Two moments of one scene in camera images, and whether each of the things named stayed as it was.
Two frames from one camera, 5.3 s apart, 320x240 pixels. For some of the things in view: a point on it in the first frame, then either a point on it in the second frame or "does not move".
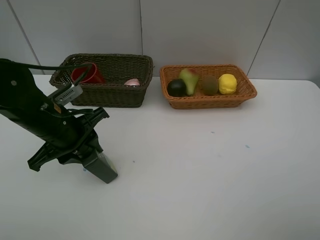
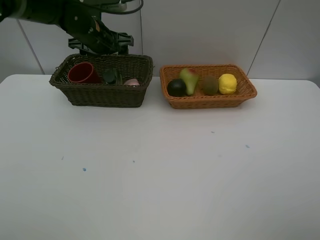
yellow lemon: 227,84 does not move
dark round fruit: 176,87 does not move
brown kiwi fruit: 209,85 does not move
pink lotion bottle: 132,82 does not move
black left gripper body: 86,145 -> 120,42
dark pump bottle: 99,165 -> 112,76
